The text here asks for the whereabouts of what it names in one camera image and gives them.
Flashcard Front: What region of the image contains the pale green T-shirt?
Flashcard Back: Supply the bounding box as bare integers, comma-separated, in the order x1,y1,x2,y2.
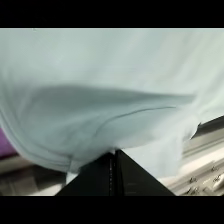
0,27,224,185

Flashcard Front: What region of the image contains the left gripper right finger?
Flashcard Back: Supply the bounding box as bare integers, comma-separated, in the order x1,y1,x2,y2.
114,148,176,197

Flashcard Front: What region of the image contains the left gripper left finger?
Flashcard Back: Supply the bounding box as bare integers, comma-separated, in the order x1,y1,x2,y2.
54,151,117,197

